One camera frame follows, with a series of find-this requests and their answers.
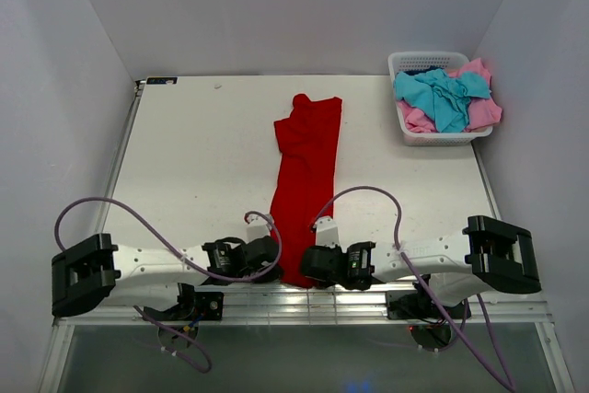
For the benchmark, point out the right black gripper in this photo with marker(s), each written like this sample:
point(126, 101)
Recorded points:
point(313, 264)

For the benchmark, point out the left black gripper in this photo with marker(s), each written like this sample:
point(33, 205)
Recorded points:
point(268, 259)

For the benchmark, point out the red t shirt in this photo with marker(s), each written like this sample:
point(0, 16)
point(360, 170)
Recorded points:
point(308, 141)

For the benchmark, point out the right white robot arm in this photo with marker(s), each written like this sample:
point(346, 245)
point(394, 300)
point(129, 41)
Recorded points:
point(487, 255)

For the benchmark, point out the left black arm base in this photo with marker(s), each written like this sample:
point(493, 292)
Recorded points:
point(191, 305)

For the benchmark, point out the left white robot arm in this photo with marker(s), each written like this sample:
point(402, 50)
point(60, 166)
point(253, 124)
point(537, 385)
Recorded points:
point(98, 272)

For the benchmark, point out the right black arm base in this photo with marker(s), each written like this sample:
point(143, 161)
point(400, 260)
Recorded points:
point(405, 305)

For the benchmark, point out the white plastic basket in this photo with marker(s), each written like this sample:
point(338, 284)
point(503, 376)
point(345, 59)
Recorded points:
point(414, 61)

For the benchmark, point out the blue white label sticker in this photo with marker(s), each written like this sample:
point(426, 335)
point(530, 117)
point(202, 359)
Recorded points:
point(161, 81)

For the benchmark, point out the turquoise t shirt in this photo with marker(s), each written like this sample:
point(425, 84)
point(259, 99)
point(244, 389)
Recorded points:
point(442, 98)

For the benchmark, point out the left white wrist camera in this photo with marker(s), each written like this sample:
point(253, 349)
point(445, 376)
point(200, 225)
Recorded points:
point(257, 227)

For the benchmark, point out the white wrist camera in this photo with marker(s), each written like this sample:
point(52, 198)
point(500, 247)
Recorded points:
point(325, 232)
point(257, 227)

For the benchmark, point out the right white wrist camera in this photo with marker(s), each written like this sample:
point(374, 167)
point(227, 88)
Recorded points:
point(325, 232)

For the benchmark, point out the aluminium frame rails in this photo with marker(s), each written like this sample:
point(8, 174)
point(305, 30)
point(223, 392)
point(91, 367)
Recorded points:
point(197, 154)

